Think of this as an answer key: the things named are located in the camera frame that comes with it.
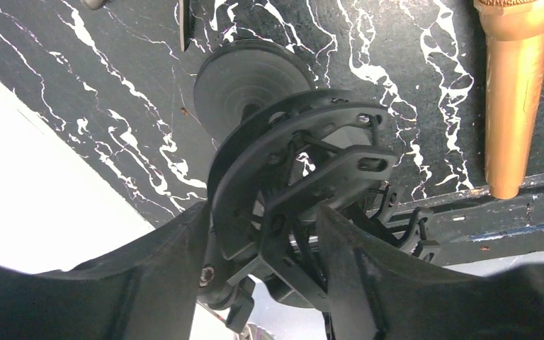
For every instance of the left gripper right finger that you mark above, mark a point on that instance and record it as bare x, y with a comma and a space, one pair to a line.
376, 291

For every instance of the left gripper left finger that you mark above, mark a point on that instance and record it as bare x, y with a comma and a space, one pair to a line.
146, 289

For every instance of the round base shock mount stand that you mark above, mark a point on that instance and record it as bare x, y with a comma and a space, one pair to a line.
286, 147

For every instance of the gold microphone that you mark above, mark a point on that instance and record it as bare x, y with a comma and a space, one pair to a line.
514, 33

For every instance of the tripod shock mount stand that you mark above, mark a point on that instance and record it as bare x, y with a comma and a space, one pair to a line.
184, 21

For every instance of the black front mounting bar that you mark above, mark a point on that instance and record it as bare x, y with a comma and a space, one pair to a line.
473, 226

